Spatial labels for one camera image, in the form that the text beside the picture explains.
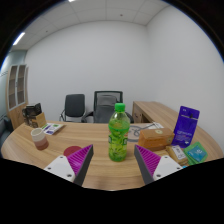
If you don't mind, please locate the wooden side desk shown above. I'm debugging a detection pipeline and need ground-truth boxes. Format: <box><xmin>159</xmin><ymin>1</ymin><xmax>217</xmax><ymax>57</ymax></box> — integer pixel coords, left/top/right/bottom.
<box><xmin>132</xmin><ymin>100</ymin><xmax>183</xmax><ymax>125</ymax></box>

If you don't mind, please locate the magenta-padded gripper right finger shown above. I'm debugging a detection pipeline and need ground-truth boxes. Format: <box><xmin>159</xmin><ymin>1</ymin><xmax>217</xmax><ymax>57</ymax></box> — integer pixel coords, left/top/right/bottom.
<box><xmin>133</xmin><ymin>144</ymin><xmax>184</xmax><ymax>185</ymax></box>

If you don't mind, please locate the green packet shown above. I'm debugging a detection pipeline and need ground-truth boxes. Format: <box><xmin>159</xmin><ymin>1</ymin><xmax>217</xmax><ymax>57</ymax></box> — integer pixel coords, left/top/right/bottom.
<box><xmin>182</xmin><ymin>141</ymin><xmax>209</xmax><ymax>166</ymax></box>

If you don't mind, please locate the printed white leaflet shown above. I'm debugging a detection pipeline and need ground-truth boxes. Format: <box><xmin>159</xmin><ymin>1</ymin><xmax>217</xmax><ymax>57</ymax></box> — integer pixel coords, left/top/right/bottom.
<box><xmin>41</xmin><ymin>122</ymin><xmax>65</xmax><ymax>136</ymax></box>

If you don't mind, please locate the wooden shelf cabinet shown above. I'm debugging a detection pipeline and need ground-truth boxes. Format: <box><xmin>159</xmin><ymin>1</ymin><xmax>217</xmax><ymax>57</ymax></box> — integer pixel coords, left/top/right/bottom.
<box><xmin>5</xmin><ymin>63</ymin><xmax>30</xmax><ymax>130</ymax></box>

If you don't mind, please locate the flat round red coaster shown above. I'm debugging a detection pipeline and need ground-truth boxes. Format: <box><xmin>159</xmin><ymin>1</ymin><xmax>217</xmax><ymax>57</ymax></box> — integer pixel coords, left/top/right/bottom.
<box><xmin>63</xmin><ymin>145</ymin><xmax>83</xmax><ymax>158</ymax></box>

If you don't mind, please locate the paper sheet with circle print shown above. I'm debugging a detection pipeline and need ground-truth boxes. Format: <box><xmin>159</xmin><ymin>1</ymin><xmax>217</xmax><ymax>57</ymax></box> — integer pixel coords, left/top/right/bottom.
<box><xmin>128</xmin><ymin>122</ymin><xmax>164</xmax><ymax>141</ymax></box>

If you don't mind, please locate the purple pouch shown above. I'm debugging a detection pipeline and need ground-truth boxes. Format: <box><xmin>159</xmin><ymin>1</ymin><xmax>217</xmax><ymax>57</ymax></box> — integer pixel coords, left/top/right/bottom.
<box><xmin>171</xmin><ymin>105</ymin><xmax>201</xmax><ymax>149</ymax></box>

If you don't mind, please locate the white and brown cup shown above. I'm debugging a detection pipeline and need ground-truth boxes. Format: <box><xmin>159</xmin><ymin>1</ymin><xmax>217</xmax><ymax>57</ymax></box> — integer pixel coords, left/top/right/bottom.
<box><xmin>30</xmin><ymin>127</ymin><xmax>50</xmax><ymax>151</ymax></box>

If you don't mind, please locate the black printed carton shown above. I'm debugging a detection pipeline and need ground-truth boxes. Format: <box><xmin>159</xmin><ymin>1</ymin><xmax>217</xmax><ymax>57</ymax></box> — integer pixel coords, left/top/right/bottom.
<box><xmin>22</xmin><ymin>102</ymin><xmax>43</xmax><ymax>128</ymax></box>

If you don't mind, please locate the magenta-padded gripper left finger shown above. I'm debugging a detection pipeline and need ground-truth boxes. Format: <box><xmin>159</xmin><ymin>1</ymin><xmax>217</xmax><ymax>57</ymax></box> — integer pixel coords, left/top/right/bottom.
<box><xmin>43</xmin><ymin>143</ymin><xmax>95</xmax><ymax>187</ymax></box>

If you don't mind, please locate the dark sofa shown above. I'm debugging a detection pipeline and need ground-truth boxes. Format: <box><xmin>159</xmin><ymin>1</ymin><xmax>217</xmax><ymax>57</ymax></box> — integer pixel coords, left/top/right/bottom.
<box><xmin>0</xmin><ymin>115</ymin><xmax>14</xmax><ymax>148</ymax></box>

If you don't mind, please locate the black visitor chair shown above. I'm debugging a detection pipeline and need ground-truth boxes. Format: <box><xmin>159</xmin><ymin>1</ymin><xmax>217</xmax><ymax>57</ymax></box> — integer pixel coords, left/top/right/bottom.
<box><xmin>59</xmin><ymin>93</ymin><xmax>87</xmax><ymax>123</ymax></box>

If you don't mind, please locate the small tan box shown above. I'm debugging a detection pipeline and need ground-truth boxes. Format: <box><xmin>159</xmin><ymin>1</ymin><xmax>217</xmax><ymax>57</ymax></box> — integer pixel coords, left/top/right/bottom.
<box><xmin>165</xmin><ymin>144</ymin><xmax>189</xmax><ymax>167</ymax></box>

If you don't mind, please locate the green drink bottle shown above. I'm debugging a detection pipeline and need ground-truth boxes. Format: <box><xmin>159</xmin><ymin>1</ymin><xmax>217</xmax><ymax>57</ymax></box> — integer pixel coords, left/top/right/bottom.
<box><xmin>107</xmin><ymin>102</ymin><xmax>131</xmax><ymax>163</ymax></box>

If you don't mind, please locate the grey mesh office chair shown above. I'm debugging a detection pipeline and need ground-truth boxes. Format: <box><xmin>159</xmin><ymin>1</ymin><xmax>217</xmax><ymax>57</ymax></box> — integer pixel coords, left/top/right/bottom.
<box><xmin>80</xmin><ymin>90</ymin><xmax>135</xmax><ymax>124</ymax></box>

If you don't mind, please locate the ceiling light panel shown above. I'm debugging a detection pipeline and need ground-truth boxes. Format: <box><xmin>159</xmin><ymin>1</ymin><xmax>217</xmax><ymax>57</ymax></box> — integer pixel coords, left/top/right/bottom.
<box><xmin>12</xmin><ymin>31</ymin><xmax>26</xmax><ymax>46</ymax></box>

